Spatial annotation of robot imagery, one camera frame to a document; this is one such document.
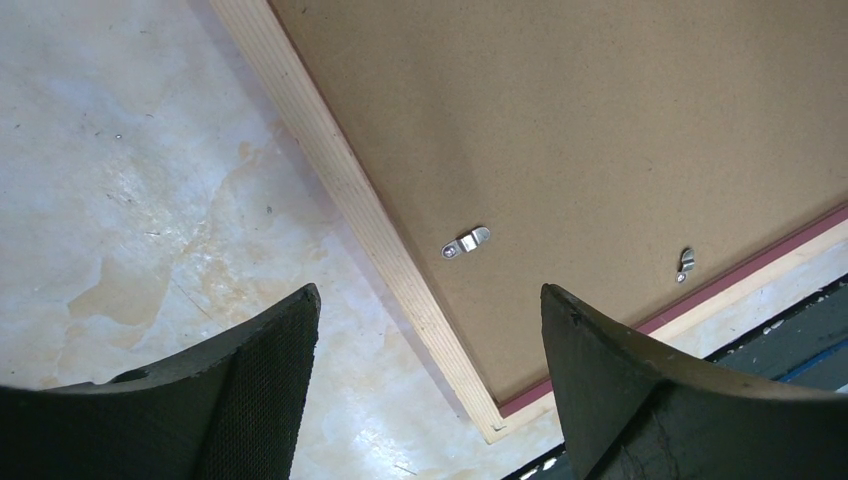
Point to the brown cardboard backing board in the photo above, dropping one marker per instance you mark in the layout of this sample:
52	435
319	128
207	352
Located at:
595	139

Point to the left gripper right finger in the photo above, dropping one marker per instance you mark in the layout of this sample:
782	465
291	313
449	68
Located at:
633	407

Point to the silver metal turn clip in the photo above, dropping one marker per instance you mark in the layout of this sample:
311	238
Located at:
466	242

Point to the pink wooden picture frame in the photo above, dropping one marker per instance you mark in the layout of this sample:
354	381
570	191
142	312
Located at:
698	324

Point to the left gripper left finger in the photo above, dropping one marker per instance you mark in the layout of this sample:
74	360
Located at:
229	407

